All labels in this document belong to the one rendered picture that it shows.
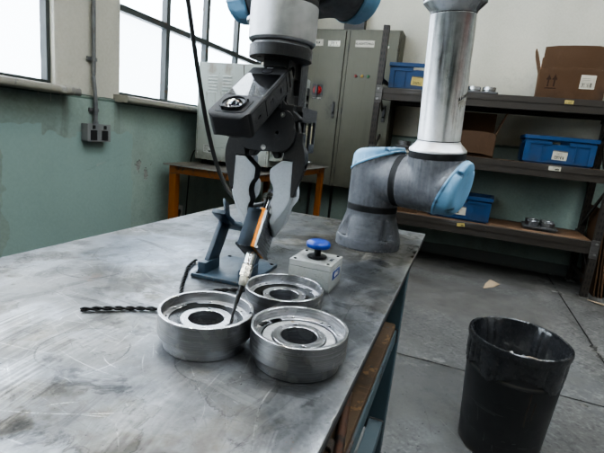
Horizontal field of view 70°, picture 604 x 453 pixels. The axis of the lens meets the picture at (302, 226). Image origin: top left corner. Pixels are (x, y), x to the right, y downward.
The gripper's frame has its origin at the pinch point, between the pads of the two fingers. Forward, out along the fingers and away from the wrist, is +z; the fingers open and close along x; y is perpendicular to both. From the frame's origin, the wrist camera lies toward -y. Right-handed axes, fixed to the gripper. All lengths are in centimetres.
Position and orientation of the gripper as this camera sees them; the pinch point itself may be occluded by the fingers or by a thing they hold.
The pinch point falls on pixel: (260, 224)
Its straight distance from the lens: 51.0
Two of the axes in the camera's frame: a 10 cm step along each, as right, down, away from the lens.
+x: -9.5, -1.6, 2.8
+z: -1.0, 9.7, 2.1
